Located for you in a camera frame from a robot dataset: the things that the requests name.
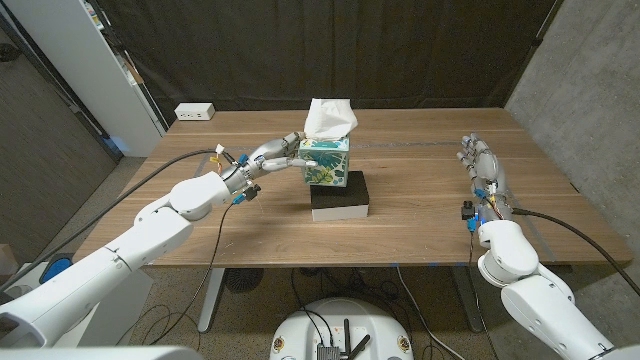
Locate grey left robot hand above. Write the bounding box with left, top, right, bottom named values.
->
left=221, top=131, right=319, bottom=194

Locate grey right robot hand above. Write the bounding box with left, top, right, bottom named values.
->
left=456, top=132, right=514, bottom=224

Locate teal floral tissue box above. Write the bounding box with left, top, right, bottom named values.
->
left=298, top=135, right=351, bottom=188

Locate white tissue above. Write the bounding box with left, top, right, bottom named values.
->
left=303, top=97, right=359, bottom=142

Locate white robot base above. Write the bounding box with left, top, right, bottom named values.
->
left=269, top=297, right=415, bottom=360

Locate black and white box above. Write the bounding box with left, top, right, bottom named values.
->
left=309, top=170, right=371, bottom=223

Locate white power strip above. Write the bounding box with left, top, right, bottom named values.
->
left=173, top=102, right=217, bottom=122

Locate black round floor fan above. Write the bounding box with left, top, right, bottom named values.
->
left=223, top=267, right=265, bottom=294

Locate grey table leg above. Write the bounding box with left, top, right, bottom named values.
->
left=452, top=265, right=485, bottom=334

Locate black curtain backdrop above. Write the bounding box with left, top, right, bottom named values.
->
left=94, top=0, right=559, bottom=126

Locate white table leg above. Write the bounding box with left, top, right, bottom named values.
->
left=197, top=267, right=226, bottom=335

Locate white cabinet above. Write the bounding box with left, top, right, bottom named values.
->
left=2, top=0, right=169, bottom=158

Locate blue foot pedal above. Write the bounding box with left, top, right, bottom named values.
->
left=38, top=252, right=74, bottom=285

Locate white robot head edge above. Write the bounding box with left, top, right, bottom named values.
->
left=0, top=344, right=204, bottom=360

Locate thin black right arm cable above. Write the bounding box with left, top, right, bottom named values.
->
left=467, top=230, right=501, bottom=360

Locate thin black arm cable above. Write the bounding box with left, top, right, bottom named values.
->
left=142, top=199, right=239, bottom=347
left=467, top=230, right=501, bottom=360

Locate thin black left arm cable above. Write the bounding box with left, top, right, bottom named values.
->
left=142, top=199, right=239, bottom=347

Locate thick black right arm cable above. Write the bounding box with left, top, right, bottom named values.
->
left=512, top=207, right=640, bottom=296

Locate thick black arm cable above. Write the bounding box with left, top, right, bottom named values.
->
left=512, top=207, right=640, bottom=296
left=0, top=148, right=236, bottom=294

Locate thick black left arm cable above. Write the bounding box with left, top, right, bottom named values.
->
left=0, top=148, right=236, bottom=294

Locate white floor cable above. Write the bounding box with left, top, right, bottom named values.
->
left=394, top=264, right=466, bottom=360

